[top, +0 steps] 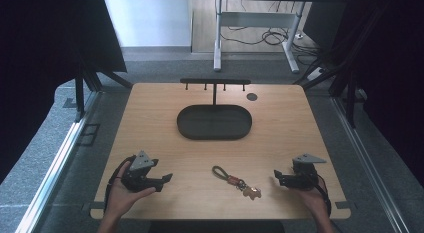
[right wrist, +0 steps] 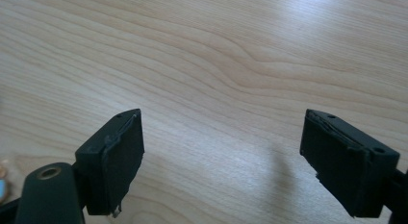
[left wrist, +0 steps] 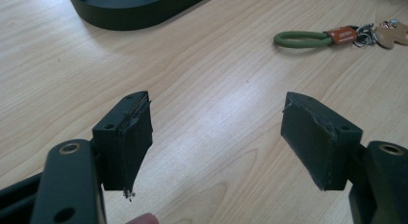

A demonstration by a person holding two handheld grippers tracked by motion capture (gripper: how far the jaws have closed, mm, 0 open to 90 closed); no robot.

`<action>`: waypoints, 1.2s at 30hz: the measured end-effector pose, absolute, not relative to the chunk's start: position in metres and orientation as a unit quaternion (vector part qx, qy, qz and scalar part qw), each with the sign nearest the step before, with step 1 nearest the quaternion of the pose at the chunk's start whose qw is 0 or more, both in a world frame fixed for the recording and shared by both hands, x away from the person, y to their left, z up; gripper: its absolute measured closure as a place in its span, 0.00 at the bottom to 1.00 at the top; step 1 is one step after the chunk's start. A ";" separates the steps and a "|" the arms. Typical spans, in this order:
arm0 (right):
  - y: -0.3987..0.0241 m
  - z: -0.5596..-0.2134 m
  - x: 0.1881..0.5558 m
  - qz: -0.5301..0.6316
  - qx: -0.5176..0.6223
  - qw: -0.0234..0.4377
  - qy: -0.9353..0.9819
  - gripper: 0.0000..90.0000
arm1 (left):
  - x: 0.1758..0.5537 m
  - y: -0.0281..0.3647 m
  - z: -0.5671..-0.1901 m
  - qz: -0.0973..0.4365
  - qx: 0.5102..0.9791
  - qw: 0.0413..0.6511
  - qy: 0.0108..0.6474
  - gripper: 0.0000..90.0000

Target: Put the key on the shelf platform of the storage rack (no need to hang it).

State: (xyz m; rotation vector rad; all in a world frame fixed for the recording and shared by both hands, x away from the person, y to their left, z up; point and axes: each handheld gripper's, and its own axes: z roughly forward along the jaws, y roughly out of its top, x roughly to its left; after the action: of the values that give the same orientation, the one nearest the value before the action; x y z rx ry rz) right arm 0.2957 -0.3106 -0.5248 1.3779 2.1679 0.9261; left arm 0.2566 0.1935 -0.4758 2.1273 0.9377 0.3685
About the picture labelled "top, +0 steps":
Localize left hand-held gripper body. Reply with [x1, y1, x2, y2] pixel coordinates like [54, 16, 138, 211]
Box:
[120, 150, 165, 194]

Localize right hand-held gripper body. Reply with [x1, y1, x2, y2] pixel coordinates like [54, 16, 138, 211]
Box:
[281, 153, 328, 191]

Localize keychain with braided loop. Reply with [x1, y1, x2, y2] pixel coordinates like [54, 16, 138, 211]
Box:
[211, 165, 263, 201]

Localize black key rack with tray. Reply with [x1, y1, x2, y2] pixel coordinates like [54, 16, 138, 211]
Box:
[176, 77, 254, 141]

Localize person's right hand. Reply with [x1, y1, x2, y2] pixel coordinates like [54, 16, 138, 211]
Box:
[289, 179, 332, 218]

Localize person's left hand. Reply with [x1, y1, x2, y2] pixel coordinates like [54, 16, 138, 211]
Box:
[104, 160, 157, 221]

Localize black metal stand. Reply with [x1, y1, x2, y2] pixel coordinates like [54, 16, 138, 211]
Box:
[293, 56, 368, 129]
[73, 56, 134, 123]

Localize black curtain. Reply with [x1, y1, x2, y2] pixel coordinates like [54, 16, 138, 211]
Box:
[0, 0, 128, 185]
[301, 0, 424, 187]

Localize left hand-held gripper cable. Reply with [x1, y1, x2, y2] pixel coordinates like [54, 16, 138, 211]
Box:
[103, 154, 137, 214]

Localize hand-held gripper cable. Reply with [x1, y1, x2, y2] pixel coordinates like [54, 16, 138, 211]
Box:
[103, 154, 137, 214]
[314, 174, 333, 217]

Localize right hand-held gripper cable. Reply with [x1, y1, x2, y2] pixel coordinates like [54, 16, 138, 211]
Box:
[314, 174, 333, 217]

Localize aluminium frame rail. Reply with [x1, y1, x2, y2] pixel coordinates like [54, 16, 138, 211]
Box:
[331, 96, 411, 233]
[14, 89, 101, 233]

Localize black floor cables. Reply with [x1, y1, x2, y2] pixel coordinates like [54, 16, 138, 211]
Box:
[220, 0, 321, 66]

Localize white desk frame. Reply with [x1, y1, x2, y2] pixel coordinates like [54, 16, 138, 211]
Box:
[213, 0, 306, 74]

